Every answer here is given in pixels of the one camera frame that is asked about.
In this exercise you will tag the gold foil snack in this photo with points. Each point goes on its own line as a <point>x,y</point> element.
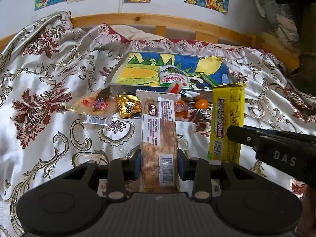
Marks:
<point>128,105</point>

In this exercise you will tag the green white stick pack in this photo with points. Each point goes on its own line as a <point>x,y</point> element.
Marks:
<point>208,80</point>

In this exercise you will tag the grey tray with drawing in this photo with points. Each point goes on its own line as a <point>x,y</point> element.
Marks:
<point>157,71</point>

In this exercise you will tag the beige pillow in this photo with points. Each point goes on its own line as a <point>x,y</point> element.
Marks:
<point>132,33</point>

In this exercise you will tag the person's hand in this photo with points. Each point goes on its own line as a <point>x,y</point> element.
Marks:
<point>306,225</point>

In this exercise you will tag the clear biscuit bar pack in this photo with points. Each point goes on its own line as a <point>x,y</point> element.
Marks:
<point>158,141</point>

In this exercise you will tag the floral satin bedspread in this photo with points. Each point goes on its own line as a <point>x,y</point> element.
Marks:
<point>42,138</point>

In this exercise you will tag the small orange mandarin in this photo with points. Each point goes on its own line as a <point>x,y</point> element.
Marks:
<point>201,104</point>

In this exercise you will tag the orange jelly snack bag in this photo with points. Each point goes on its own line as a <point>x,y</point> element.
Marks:
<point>181,108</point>

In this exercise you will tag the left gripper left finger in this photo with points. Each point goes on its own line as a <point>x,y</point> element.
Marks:
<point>120,171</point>

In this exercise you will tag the rice cracker pack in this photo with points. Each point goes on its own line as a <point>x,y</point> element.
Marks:
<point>84,106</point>

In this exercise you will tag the wooden bed frame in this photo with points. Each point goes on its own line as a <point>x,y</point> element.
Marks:
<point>204,32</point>

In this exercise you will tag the yellow candy bar pack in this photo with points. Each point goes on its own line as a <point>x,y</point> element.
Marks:
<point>228,110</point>

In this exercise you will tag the small dark red candy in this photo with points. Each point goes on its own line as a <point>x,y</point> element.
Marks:
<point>102,99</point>

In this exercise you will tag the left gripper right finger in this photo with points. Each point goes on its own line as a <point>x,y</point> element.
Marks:
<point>197,170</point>

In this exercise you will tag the dark blue sachet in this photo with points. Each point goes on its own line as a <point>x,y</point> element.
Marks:
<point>195,94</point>

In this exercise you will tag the white green pickle packet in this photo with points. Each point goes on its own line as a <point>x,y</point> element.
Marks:
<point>169,74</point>

